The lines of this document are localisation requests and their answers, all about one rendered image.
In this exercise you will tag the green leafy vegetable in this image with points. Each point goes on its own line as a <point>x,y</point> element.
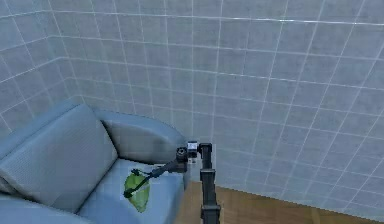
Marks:
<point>138,191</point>

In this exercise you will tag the blue-grey armchair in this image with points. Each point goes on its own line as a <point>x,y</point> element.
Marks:
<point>80,163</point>

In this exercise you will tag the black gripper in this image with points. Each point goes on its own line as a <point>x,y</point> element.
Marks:
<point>180,160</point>

